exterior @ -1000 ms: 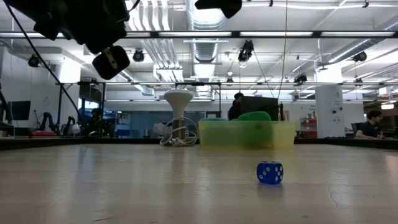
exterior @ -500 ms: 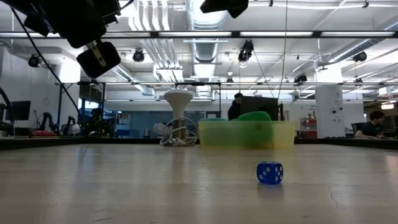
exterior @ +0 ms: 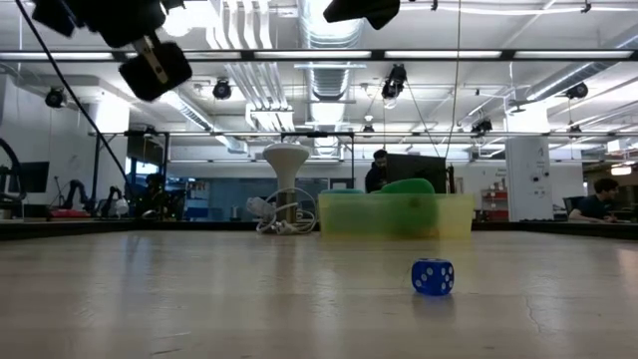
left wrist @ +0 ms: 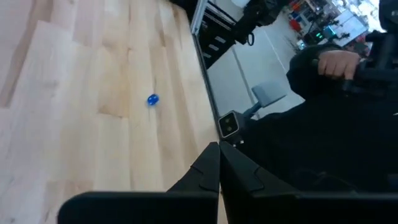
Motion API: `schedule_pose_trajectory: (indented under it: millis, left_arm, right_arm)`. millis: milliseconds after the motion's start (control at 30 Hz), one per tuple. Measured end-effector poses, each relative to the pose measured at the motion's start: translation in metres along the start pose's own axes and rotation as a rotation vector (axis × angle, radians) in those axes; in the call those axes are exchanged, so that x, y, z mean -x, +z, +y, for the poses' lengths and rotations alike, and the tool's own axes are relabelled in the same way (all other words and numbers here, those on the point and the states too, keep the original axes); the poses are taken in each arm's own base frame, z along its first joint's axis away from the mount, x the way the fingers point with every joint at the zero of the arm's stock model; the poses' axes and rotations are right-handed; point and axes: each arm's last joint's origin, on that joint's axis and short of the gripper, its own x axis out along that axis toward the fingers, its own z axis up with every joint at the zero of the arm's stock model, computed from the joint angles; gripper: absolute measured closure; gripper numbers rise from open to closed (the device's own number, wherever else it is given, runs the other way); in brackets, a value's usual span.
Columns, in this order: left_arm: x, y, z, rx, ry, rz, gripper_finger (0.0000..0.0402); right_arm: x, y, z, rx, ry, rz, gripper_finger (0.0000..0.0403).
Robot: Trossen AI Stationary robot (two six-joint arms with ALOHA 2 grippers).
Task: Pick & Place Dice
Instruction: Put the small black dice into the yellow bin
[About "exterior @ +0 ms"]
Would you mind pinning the black computer monitor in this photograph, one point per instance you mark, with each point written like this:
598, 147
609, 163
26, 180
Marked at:
35, 177
416, 169

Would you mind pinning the black aluminium table frame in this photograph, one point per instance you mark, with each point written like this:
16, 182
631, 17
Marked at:
523, 230

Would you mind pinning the white mushroom-shaped lamp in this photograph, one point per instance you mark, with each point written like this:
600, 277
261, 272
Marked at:
286, 159

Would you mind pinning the black track spotlight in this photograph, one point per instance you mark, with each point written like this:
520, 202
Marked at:
222, 90
577, 91
394, 82
54, 97
482, 126

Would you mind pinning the person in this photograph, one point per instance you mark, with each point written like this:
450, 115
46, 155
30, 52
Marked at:
595, 202
376, 174

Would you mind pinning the small blue die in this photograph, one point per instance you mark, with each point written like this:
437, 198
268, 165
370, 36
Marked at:
432, 277

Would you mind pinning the yellow translucent plastic bin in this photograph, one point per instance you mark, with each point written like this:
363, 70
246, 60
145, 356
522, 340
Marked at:
458, 214

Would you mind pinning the large green foam die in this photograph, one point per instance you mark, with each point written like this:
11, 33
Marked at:
406, 187

